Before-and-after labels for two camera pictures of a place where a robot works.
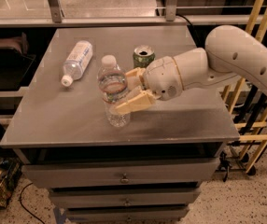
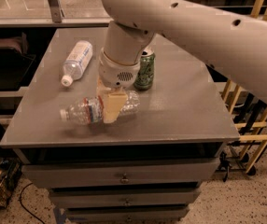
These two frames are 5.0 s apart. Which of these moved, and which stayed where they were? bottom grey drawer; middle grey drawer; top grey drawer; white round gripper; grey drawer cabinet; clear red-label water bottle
Moved: clear red-label water bottle; white round gripper
Stayed: top grey drawer; bottom grey drawer; middle grey drawer; grey drawer cabinet
